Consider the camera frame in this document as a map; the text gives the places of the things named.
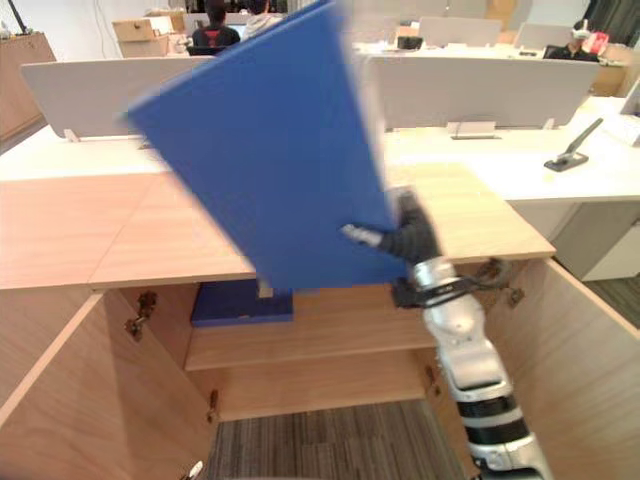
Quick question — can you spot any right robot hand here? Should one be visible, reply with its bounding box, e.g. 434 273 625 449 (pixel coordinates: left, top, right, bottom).
340 185 443 263

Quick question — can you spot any blue folder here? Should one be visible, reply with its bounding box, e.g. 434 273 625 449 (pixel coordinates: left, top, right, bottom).
126 0 411 291

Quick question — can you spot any wooden cabinet door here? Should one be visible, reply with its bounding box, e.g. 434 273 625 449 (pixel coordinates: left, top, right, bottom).
499 257 640 480
0 289 219 480

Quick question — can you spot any white office desk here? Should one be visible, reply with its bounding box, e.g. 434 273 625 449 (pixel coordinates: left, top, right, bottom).
0 94 640 282

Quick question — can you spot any wooden office cabinet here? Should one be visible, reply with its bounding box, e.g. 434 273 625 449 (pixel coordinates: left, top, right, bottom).
0 162 558 424

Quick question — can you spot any brown wooden cabinet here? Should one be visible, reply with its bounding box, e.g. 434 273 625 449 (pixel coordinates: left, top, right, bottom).
0 31 57 143

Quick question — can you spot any grey desk partition panel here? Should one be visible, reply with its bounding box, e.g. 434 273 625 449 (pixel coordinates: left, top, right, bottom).
19 54 213 143
360 52 601 133

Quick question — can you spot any blue file box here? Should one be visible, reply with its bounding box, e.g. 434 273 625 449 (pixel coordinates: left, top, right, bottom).
190 280 295 328

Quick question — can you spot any black stapler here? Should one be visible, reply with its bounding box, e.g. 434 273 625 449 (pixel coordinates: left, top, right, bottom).
543 117 604 173

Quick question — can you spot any person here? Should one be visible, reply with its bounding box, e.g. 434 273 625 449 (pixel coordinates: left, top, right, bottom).
239 0 284 42
553 18 600 63
187 0 242 56

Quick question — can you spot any cardboard box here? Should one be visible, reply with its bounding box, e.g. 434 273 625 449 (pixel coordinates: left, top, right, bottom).
110 16 174 58

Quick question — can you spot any desk cable port cover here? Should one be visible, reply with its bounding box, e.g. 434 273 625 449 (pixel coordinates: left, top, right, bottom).
447 119 503 140

